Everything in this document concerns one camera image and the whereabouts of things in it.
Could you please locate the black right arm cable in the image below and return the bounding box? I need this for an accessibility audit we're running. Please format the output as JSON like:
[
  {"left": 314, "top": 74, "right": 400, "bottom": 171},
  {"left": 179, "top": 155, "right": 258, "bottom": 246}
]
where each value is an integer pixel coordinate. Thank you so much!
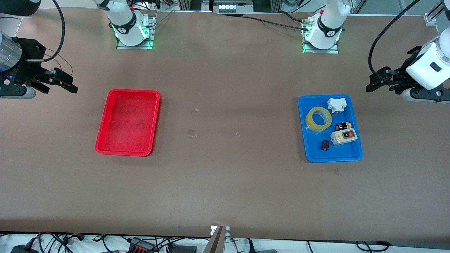
[{"left": 26, "top": 0, "right": 66, "bottom": 64}]

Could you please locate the black cable on table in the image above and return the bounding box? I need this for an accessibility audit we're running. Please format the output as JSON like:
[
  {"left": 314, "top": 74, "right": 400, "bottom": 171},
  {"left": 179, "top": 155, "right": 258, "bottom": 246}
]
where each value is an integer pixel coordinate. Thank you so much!
[{"left": 242, "top": 11, "right": 310, "bottom": 31}]

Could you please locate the black orange power strip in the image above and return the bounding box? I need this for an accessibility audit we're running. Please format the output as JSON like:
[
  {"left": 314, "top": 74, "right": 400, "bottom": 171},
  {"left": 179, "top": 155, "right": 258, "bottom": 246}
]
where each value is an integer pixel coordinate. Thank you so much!
[{"left": 127, "top": 238, "right": 156, "bottom": 252}]

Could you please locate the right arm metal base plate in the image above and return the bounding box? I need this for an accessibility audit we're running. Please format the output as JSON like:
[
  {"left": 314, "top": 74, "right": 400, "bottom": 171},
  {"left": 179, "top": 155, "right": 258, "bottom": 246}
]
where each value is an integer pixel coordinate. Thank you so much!
[{"left": 116, "top": 11, "right": 156, "bottom": 50}]

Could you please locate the blue plastic tray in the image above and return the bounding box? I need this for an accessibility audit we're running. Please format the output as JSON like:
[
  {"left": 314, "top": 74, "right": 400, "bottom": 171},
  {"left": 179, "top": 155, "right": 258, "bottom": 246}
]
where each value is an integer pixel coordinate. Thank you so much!
[{"left": 298, "top": 94, "right": 364, "bottom": 163}]

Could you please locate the aluminium frame profile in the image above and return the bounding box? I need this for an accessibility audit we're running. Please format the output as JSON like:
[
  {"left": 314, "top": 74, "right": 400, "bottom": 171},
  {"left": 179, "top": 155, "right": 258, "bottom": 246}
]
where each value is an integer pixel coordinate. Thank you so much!
[{"left": 424, "top": 0, "right": 450, "bottom": 24}]

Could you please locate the white circuit breaker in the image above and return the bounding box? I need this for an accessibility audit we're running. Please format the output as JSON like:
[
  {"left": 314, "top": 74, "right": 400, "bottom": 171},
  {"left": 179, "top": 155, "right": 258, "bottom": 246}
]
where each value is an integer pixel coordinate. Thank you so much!
[{"left": 327, "top": 97, "right": 347, "bottom": 115}]

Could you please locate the red plastic tray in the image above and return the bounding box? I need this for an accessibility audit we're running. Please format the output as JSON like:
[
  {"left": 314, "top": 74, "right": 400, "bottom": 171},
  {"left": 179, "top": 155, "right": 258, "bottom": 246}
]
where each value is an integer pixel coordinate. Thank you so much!
[{"left": 95, "top": 89, "right": 161, "bottom": 157}]

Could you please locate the grey push-button switch box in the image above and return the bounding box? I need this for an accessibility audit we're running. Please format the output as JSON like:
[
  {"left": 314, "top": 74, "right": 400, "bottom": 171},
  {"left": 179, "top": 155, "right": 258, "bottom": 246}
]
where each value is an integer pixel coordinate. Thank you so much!
[{"left": 330, "top": 128, "right": 358, "bottom": 146}]

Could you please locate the white terminal block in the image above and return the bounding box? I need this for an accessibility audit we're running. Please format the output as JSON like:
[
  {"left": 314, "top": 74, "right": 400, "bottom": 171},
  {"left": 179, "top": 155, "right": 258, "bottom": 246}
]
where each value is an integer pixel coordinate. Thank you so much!
[{"left": 218, "top": 3, "right": 247, "bottom": 14}]

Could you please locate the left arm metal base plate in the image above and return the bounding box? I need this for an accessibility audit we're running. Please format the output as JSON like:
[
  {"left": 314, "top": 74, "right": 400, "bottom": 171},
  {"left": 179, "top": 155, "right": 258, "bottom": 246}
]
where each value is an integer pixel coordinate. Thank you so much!
[{"left": 302, "top": 34, "right": 340, "bottom": 54}]

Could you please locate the thin grey cable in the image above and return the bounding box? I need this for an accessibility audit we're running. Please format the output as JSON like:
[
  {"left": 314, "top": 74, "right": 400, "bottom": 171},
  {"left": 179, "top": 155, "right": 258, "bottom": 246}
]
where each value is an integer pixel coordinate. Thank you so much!
[{"left": 154, "top": 10, "right": 212, "bottom": 26}]

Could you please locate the yellow clear tape roll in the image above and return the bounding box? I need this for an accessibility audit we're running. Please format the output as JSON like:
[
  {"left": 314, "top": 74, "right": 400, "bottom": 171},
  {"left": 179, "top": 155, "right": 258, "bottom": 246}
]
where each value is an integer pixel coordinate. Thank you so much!
[{"left": 305, "top": 106, "right": 332, "bottom": 132}]

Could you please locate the black power adapter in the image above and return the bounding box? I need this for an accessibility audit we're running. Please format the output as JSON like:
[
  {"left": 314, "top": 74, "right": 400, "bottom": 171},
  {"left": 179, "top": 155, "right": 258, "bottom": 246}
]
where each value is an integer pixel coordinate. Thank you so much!
[{"left": 10, "top": 244, "right": 39, "bottom": 253}]

